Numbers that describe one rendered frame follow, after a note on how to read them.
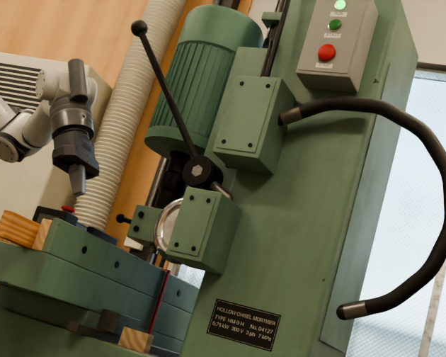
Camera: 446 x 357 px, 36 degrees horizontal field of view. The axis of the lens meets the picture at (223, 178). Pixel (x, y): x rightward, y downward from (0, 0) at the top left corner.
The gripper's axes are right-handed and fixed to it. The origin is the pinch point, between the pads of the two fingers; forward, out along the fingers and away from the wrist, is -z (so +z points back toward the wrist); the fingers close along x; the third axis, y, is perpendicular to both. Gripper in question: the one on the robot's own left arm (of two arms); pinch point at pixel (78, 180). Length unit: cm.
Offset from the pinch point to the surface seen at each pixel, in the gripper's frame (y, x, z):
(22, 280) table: 4.7, 26.5, -29.4
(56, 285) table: 7.7, 21.9, -30.0
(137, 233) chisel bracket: 9.2, -4.8, -13.4
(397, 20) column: 69, 1, 6
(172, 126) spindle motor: 22.5, 0.0, 3.8
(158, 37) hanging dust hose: -21, -112, 122
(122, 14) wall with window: -41, -122, 153
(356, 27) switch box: 62, 9, 3
